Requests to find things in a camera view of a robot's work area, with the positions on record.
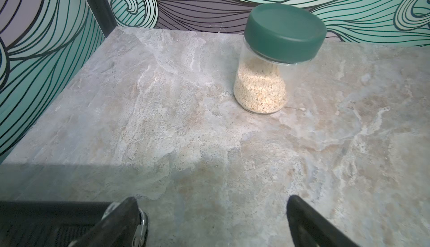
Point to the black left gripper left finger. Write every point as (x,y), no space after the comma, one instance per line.
(122,225)

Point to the black flat tray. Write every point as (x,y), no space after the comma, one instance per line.
(47,224)

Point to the black corner frame post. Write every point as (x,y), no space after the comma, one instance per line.
(104,15)

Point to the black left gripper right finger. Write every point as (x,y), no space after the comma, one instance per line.
(309,228)

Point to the green-lidded oatmeal jar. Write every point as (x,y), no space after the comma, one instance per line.
(280,41)

